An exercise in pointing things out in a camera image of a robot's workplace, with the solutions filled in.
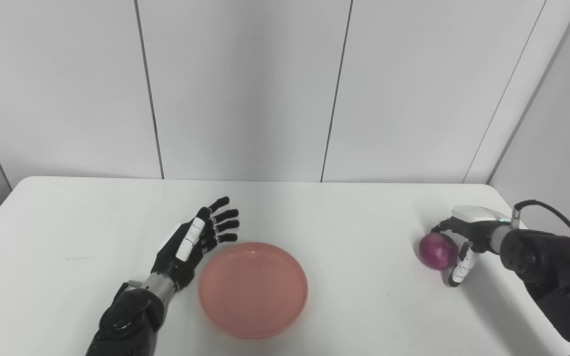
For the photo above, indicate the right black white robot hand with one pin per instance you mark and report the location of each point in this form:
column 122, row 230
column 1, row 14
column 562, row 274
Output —
column 468, row 232

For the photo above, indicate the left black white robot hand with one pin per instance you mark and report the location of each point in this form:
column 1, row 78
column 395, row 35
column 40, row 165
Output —
column 191, row 244

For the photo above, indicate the purple red onion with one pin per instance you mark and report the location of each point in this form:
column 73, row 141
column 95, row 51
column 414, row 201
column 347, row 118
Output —
column 438, row 250

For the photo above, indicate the pink round plate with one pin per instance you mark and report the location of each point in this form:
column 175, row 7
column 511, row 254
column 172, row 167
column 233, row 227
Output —
column 253, row 289

